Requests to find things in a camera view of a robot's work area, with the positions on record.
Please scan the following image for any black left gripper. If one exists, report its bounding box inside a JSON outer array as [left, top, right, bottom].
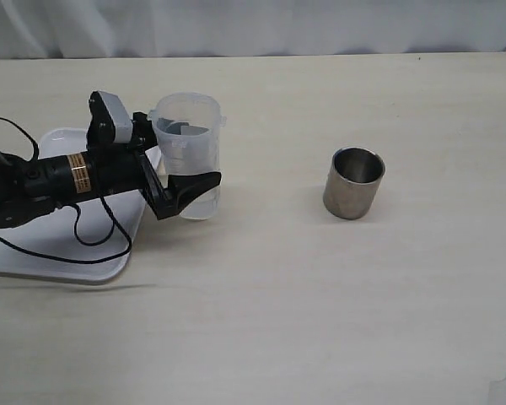
[[65, 90, 222, 220]]

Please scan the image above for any clear plastic measuring pitcher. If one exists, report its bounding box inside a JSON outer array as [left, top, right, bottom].
[[148, 94, 228, 221]]

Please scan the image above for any stainless steel cup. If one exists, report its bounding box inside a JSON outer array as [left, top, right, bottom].
[[322, 147, 385, 220]]

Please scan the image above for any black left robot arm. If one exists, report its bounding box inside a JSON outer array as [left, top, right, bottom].
[[0, 91, 222, 229]]

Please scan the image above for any white plastic tray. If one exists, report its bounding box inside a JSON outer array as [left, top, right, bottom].
[[0, 127, 161, 284]]

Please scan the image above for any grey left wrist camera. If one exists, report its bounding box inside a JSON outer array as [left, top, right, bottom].
[[93, 91, 133, 144]]

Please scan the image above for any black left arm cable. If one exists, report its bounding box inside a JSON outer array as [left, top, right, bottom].
[[0, 116, 132, 263]]

